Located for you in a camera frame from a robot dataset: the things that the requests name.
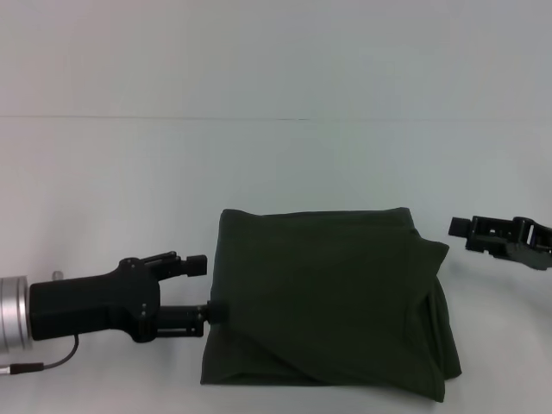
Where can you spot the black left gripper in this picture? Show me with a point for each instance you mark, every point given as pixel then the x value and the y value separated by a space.
pixel 95 302

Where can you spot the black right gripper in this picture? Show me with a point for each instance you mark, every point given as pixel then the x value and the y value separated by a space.
pixel 528 252

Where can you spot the dark green shirt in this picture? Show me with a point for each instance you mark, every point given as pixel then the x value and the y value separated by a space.
pixel 323 293

